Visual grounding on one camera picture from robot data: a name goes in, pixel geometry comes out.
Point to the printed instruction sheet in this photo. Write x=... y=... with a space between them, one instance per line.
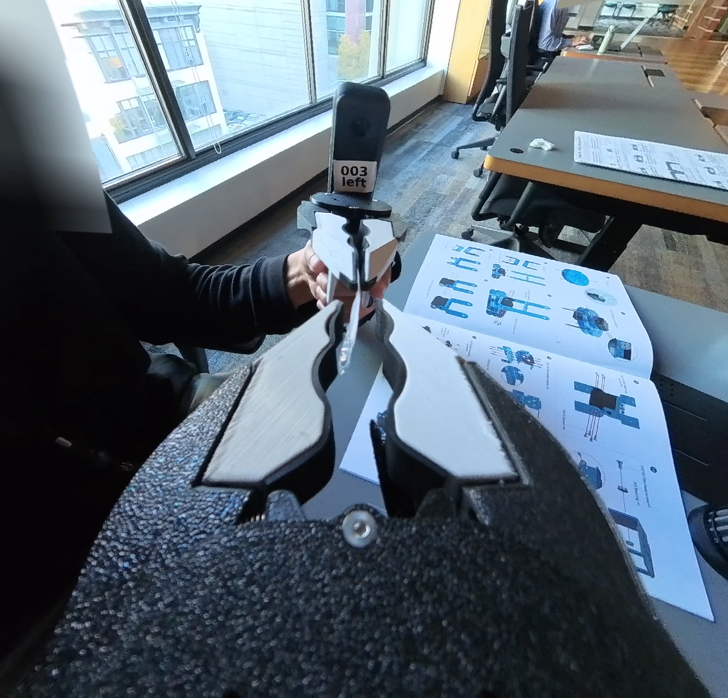
x=648 y=157

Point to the person's torso and legs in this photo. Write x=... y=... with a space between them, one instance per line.
x=68 y=368

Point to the clear plastic parts bag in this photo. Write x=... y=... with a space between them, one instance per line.
x=347 y=351

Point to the street-side window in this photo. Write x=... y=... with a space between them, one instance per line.
x=256 y=26

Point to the black box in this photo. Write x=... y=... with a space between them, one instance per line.
x=699 y=425

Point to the person's left forearm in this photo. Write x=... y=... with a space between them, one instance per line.
x=227 y=299

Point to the grey desk with orange edge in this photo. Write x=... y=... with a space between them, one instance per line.
x=569 y=100

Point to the person's left hand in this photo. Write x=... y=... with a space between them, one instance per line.
x=304 y=277

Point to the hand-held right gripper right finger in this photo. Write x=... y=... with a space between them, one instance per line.
x=449 y=419

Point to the white crumpled paper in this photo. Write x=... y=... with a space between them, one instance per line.
x=541 y=144

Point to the black office chair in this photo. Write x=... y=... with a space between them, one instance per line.
x=512 y=208
x=520 y=55
x=495 y=55

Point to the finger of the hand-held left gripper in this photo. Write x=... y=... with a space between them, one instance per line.
x=335 y=248
x=378 y=254

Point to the black screwdriver bit holder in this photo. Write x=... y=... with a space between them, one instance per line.
x=711 y=533

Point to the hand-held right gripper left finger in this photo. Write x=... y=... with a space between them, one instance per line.
x=267 y=425

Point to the robot kit instruction manual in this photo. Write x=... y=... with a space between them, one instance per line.
x=569 y=339

